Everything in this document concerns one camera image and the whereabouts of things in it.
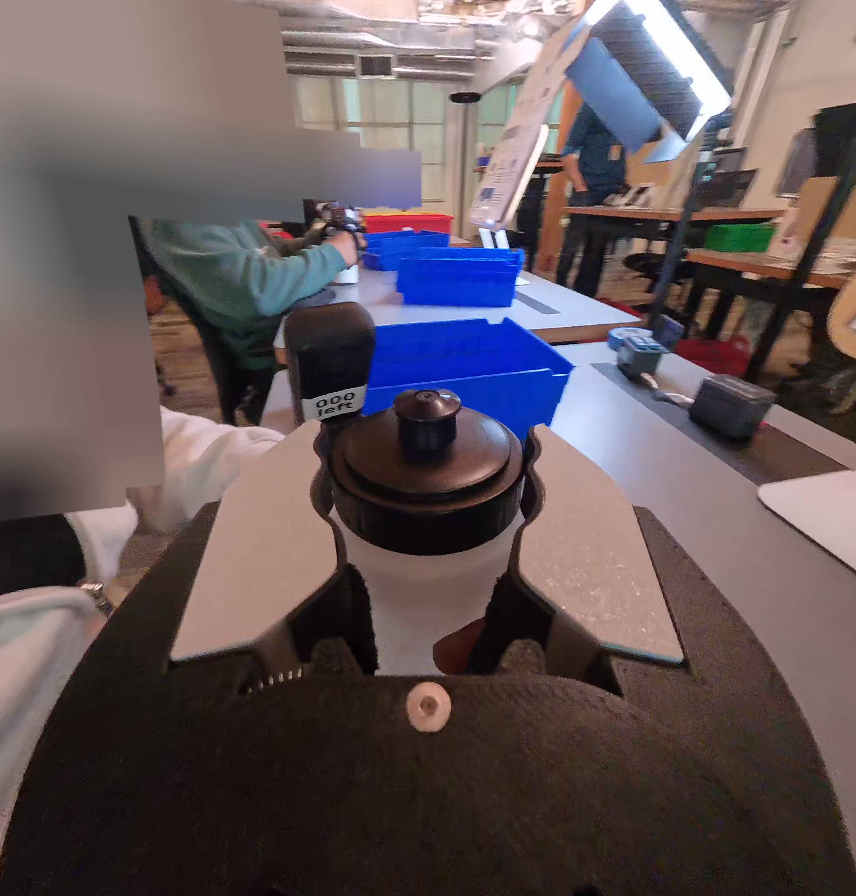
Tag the instruction sign on white stand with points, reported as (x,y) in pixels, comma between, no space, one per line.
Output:
(819,518)

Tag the dark grey box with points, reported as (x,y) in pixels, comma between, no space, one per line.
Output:
(732,409)

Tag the black ribbed bottle lid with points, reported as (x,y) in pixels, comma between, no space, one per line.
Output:
(421,490)

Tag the black light stand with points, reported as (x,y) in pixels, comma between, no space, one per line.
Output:
(679,238)

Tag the blue tape roll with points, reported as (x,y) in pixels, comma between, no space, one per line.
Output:
(617,337)

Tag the dark cloth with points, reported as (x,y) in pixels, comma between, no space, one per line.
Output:
(29,553)

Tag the wooden workshop desk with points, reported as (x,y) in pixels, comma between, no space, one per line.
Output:
(749,262)

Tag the black computer monitor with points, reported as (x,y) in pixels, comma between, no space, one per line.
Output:
(847,140)

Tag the black tripod stand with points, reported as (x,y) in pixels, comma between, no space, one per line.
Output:
(812,266)

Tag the dark battery charger case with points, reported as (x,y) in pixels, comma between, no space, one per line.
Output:
(638,360)

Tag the green plastic bin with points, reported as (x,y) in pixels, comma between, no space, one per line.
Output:
(739,238)

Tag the ceiling air vent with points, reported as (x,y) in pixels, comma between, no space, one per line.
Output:
(375,65)

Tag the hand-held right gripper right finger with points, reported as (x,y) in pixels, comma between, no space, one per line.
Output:
(596,567)

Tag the blue handheld device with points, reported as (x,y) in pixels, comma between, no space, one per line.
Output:
(669,330)

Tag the red plastic bin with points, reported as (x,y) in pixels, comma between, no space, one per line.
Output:
(407,224)

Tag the wooden document stand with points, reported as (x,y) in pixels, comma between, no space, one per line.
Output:
(812,203)

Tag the black office chair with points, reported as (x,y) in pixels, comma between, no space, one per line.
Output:
(211,364)

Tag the person's right hand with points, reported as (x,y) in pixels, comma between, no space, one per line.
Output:
(459,647)

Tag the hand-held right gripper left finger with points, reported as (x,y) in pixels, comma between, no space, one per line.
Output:
(260,560)

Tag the wooden top office desk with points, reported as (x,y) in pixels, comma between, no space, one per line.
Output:
(645,212)

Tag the blue plastic bin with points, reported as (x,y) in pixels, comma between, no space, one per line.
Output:
(400,248)
(456,280)
(470,350)

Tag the white panel studio light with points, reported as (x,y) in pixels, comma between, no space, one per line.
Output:
(645,77)

